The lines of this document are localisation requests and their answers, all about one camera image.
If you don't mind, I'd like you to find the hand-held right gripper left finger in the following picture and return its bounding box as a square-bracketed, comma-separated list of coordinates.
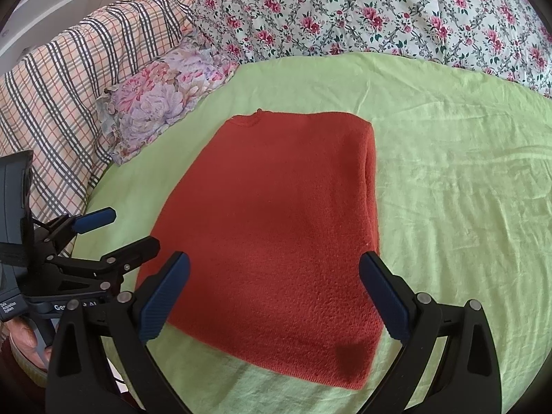
[45, 251, 191, 414]

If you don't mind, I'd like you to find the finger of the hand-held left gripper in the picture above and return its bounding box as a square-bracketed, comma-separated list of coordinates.
[47, 235, 162, 295]
[33, 207, 118, 254]

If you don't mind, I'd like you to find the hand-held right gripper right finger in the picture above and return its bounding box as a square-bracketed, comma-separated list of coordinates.
[359, 251, 503, 414]

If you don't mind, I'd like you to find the orange terry towel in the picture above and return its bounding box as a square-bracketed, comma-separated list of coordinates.
[135, 110, 383, 392]

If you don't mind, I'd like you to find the person's left forearm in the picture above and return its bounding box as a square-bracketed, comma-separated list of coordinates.
[15, 356, 49, 387]

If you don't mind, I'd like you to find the person's left hand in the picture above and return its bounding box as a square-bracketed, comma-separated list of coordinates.
[9, 316, 55, 370]

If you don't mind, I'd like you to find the light green blanket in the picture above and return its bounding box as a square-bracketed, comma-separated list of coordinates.
[70, 51, 552, 414]

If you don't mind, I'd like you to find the plaid blanket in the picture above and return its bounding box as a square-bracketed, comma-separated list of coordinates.
[0, 0, 208, 260]

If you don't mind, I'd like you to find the purple floral pillow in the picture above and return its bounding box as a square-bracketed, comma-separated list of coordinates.
[94, 37, 241, 167]

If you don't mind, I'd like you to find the person's maroon garment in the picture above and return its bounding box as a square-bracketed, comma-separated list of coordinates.
[0, 345, 49, 414]

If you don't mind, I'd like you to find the white red floral quilt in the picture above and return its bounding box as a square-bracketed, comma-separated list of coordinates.
[189, 0, 552, 99]

